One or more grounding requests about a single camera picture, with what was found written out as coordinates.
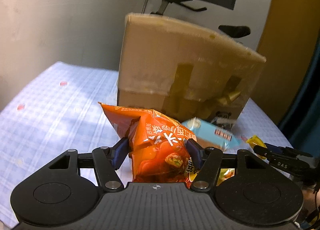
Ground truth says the metal pole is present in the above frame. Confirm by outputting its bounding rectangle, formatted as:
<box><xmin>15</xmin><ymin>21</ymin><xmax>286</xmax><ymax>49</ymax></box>
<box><xmin>141</xmin><ymin>0</ymin><xmax>149</xmax><ymax>14</ymax></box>

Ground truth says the brown cardboard box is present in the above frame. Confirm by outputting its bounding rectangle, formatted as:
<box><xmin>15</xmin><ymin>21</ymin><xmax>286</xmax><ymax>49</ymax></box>
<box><xmin>117</xmin><ymin>13</ymin><xmax>266</xmax><ymax>122</ymax></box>

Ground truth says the black exercise bike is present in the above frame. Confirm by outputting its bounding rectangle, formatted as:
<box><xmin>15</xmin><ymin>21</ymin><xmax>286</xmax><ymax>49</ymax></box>
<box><xmin>142</xmin><ymin>0</ymin><xmax>252</xmax><ymax>40</ymax></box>

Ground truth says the person right hand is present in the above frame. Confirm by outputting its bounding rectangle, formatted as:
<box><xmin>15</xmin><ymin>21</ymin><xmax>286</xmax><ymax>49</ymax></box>
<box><xmin>300</xmin><ymin>188</ymin><xmax>319</xmax><ymax>222</ymax></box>

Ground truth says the orange chip bag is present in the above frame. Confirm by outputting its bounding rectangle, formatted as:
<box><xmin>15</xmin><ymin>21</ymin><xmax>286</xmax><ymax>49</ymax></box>
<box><xmin>101</xmin><ymin>103</ymin><xmax>197</xmax><ymax>187</ymax></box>

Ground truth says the yellow snack bag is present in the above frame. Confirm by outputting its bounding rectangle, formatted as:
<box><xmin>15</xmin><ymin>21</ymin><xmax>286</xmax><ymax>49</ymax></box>
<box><xmin>246</xmin><ymin>135</ymin><xmax>267</xmax><ymax>149</ymax></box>

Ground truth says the light blue snack pack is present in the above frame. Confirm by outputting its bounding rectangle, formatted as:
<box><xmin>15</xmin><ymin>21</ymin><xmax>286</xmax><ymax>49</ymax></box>
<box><xmin>182</xmin><ymin>117</ymin><xmax>241</xmax><ymax>151</ymax></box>

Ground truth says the blue plaid bed sheet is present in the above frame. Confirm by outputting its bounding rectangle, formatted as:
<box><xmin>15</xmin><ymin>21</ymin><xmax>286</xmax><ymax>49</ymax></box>
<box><xmin>0</xmin><ymin>61</ymin><xmax>293</xmax><ymax>229</ymax></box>

